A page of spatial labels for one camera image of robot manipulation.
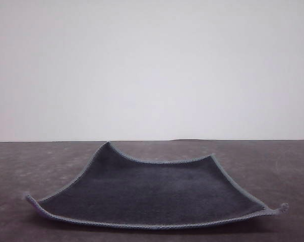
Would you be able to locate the purple towel with grey hem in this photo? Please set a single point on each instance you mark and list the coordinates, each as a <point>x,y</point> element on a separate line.
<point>151,191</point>

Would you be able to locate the grey table cloth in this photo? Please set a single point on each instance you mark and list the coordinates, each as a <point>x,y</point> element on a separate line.
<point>267,164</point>

